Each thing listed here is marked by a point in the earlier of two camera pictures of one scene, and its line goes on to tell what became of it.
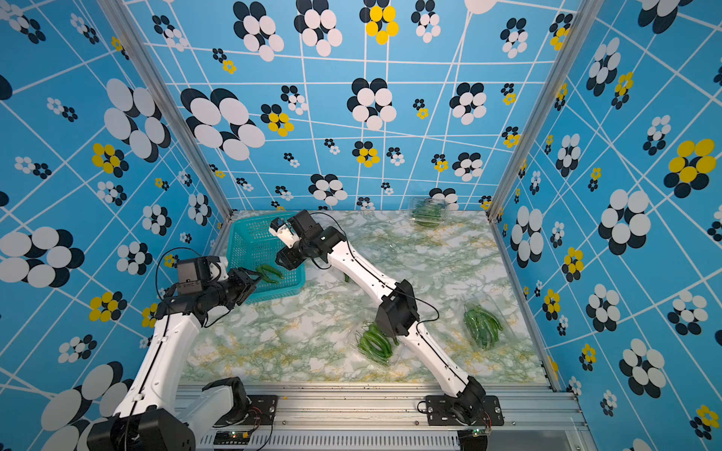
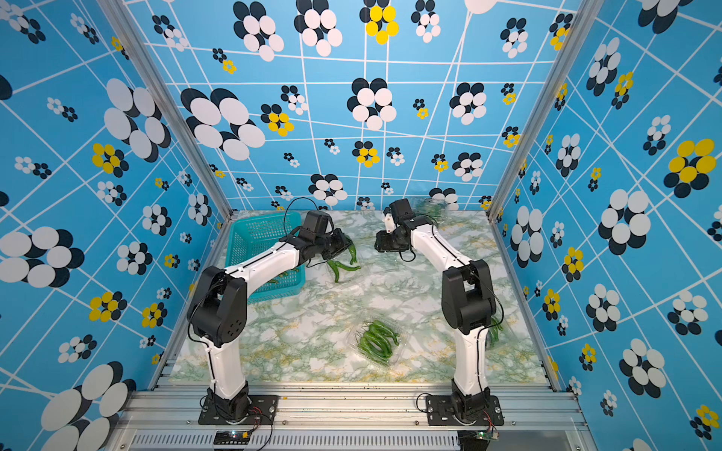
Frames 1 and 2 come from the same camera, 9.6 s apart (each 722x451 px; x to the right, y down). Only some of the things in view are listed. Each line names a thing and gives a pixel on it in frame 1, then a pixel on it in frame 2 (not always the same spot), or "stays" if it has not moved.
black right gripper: (290, 261) to (382, 242)
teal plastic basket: (251, 244) stays
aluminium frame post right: (581, 23) stays
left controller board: (231, 437) stays
